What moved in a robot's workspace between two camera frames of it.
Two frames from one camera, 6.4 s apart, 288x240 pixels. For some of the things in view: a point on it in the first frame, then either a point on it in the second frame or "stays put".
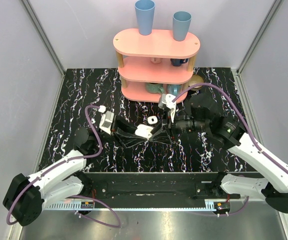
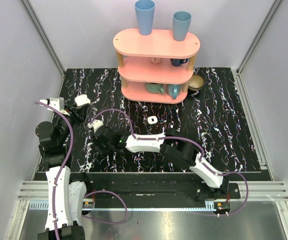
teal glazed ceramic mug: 154,88 stays put
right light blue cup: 181,22 stays put
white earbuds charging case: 152,119 stays put
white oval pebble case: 144,130 -> 82,99
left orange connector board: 87,204 stays put
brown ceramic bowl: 195,79 stays put
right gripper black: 164,137 -> 97,143
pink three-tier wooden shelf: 155,64 stays put
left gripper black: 115,127 -> 73,113
